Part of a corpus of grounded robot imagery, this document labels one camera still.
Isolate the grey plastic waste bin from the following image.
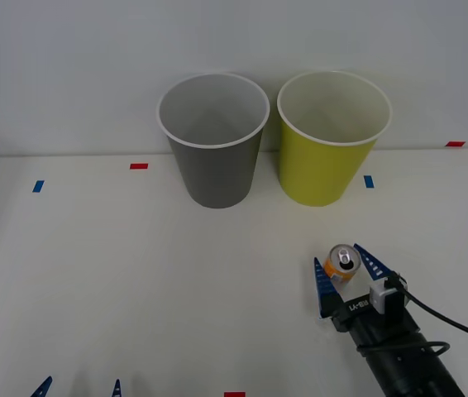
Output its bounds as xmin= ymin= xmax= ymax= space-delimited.
xmin=155 ymin=72 xmax=270 ymax=210

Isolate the yellow-green plastic waste bin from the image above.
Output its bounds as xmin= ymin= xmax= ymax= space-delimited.
xmin=275 ymin=69 xmax=392 ymax=208

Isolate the orange drink can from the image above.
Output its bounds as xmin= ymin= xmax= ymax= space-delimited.
xmin=323 ymin=243 xmax=363 ymax=284

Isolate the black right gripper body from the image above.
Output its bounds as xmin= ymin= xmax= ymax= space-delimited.
xmin=330 ymin=293 xmax=422 ymax=349

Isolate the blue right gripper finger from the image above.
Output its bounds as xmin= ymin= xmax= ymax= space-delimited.
xmin=313 ymin=256 xmax=345 ymax=320
xmin=352 ymin=242 xmax=397 ymax=286

